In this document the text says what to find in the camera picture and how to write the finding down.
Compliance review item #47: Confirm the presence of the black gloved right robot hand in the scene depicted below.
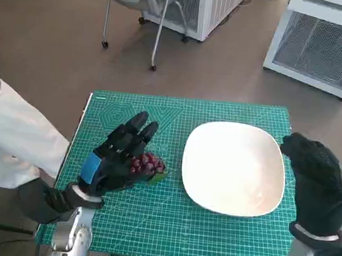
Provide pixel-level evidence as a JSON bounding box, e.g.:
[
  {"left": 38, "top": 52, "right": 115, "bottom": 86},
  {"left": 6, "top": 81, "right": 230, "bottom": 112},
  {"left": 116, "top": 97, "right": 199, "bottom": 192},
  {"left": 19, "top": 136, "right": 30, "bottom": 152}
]
[{"left": 271, "top": 131, "right": 342, "bottom": 240}]

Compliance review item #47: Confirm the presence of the white cabinet with mesh side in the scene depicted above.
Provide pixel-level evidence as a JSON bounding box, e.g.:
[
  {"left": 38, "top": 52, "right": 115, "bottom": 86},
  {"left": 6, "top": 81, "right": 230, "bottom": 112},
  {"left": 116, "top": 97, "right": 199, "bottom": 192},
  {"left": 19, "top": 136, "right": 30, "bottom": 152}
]
[{"left": 138, "top": 0, "right": 253, "bottom": 48}]

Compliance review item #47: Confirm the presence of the person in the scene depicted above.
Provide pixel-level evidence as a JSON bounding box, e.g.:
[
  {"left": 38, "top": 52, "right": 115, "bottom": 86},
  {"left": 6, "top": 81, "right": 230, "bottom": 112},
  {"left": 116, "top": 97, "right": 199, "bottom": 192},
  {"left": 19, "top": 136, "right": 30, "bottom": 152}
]
[{"left": 0, "top": 60, "right": 79, "bottom": 196}]

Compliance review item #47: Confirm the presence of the white cabinet with mesh front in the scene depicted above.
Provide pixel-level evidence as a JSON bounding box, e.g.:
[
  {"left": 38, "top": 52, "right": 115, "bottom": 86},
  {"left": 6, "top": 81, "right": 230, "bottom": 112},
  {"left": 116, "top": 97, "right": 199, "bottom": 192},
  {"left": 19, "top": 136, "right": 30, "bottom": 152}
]
[{"left": 259, "top": 0, "right": 342, "bottom": 102}]

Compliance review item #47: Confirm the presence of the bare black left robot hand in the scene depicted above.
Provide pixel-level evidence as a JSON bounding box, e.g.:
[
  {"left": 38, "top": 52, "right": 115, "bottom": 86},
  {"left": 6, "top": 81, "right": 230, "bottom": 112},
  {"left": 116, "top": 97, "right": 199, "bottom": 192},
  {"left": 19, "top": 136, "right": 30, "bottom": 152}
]
[{"left": 75, "top": 105, "right": 161, "bottom": 205}]

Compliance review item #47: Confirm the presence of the purple toy grape bunch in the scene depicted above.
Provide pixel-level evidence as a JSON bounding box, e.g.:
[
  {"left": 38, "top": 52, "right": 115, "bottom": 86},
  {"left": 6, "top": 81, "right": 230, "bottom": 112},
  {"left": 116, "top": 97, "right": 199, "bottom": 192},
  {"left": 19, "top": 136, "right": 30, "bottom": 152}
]
[{"left": 127, "top": 150, "right": 172, "bottom": 188}]

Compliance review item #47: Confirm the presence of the white square plate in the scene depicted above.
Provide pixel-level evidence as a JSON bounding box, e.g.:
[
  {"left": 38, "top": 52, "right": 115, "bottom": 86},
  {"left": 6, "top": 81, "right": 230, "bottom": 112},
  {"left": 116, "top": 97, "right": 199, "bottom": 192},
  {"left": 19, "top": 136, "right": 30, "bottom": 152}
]
[{"left": 176, "top": 117, "right": 291, "bottom": 221}]

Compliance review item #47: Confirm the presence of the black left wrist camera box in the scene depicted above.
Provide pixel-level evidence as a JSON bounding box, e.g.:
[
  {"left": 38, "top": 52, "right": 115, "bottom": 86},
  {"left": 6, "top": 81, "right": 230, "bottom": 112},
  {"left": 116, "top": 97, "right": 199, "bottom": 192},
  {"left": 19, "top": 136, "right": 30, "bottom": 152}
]
[{"left": 14, "top": 176, "right": 79, "bottom": 227}]

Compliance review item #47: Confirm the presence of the green cutting mat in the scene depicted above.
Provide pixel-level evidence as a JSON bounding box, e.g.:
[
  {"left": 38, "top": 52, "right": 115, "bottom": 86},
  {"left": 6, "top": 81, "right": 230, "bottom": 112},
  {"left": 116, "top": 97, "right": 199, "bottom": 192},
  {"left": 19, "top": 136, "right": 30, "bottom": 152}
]
[{"left": 35, "top": 82, "right": 309, "bottom": 256}]

